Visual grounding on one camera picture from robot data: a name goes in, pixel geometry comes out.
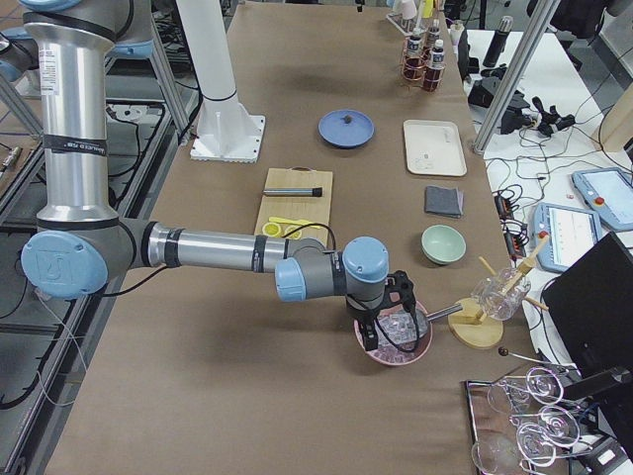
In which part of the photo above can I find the wine glass middle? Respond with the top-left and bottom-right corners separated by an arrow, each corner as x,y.
510,405 -> 580,448

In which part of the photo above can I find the cream rabbit tray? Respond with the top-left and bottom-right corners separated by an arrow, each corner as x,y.
404,120 -> 467,177

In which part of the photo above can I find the wine glass upper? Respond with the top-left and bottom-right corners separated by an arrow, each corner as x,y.
487,366 -> 564,415

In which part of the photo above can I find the pink bowl with ice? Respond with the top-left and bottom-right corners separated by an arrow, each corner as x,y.
366,302 -> 432,366

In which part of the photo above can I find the lemon slice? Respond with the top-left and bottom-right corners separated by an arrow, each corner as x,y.
282,225 -> 303,239
261,222 -> 282,238

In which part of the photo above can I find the clear glass mug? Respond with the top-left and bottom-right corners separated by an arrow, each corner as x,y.
471,267 -> 531,321

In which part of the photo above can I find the white cup rack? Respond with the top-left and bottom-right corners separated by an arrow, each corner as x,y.
387,0 -> 432,37

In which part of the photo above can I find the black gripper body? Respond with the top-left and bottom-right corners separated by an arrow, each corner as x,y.
345,295 -> 386,333

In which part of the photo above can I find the green bowl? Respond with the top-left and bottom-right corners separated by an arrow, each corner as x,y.
420,225 -> 467,265

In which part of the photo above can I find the wine glass lower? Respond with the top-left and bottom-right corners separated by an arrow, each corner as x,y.
471,422 -> 560,474

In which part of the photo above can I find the teach pendant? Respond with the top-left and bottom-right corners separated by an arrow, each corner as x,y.
532,203 -> 602,273
572,167 -> 633,232

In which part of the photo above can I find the dark drink bottle front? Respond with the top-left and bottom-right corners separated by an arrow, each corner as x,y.
403,28 -> 424,81

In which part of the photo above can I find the teach pendant rear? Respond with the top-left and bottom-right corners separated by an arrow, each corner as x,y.
572,167 -> 633,232

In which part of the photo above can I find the dark drink bottle back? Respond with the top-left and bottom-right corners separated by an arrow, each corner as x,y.
425,18 -> 440,49

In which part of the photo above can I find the yellow cup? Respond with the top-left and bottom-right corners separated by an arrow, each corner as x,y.
422,0 -> 434,19

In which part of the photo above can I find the blue round plate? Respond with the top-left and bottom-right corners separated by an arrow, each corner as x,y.
317,109 -> 375,148

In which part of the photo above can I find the dark drink bottle middle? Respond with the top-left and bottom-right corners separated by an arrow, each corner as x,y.
422,40 -> 445,92

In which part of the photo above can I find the steel muddler black tip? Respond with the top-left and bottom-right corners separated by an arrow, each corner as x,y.
263,187 -> 323,197

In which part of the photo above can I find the wooden cutting board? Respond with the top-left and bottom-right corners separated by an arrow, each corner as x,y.
253,168 -> 333,235

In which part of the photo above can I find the pink cup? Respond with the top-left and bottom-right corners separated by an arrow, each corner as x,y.
400,0 -> 417,20

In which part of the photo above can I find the lemon slice near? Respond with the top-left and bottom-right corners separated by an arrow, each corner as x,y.
282,225 -> 303,239

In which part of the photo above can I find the yellow plastic knife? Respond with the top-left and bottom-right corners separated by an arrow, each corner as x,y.
268,216 -> 314,227

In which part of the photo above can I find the black glass tray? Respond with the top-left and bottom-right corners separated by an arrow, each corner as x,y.
463,380 -> 632,474

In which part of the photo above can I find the copper wire bottle rack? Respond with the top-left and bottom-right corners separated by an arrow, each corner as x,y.
401,35 -> 445,92

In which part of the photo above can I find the wine glass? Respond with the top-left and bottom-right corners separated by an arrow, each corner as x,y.
510,405 -> 580,448
471,422 -> 560,474
487,366 -> 564,415

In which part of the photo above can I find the teach pendant front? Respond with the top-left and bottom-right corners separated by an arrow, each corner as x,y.
532,203 -> 602,273

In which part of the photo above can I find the metal ice scoop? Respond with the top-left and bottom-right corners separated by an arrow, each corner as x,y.
415,303 -> 463,328

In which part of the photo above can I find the black thermos bottle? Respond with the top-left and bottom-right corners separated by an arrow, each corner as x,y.
483,15 -> 513,68

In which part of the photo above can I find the grey folded cloth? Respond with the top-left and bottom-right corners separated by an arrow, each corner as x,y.
424,185 -> 464,218

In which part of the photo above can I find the dark drink bottle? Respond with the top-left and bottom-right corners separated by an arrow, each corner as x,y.
422,40 -> 445,92
425,18 -> 440,49
403,28 -> 424,81

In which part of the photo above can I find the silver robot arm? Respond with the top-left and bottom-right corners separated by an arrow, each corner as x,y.
21,1 -> 390,350

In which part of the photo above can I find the lemon slice far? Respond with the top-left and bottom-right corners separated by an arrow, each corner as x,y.
261,222 -> 282,238

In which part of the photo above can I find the black laptop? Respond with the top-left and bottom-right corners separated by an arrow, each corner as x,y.
542,233 -> 632,385

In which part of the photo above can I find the aluminium frame post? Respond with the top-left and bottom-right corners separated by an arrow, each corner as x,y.
473,0 -> 560,155

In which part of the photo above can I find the wooden cup tree stand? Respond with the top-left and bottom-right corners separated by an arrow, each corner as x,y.
448,248 -> 548,349

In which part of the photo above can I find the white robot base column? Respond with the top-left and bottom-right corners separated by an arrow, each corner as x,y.
177,0 -> 265,163

